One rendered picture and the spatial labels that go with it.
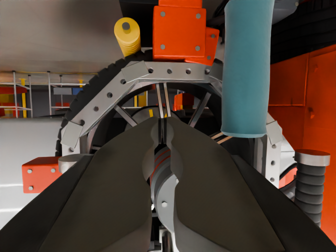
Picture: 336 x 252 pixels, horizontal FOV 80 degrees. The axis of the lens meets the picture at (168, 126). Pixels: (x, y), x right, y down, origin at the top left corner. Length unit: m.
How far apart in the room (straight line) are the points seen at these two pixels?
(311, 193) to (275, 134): 0.24
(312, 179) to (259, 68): 0.20
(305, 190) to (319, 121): 0.35
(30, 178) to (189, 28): 0.50
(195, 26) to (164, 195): 0.37
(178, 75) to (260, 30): 0.19
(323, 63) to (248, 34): 0.33
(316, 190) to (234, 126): 0.16
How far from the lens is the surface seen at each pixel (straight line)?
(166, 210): 0.38
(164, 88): 0.59
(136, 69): 0.48
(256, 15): 0.43
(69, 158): 0.29
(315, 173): 0.37
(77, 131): 0.50
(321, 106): 0.69
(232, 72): 0.41
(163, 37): 0.49
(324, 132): 0.69
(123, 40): 0.51
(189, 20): 0.52
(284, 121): 0.84
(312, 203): 0.38
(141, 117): 1.03
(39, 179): 0.56
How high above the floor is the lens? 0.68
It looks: 6 degrees up
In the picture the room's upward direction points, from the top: 180 degrees counter-clockwise
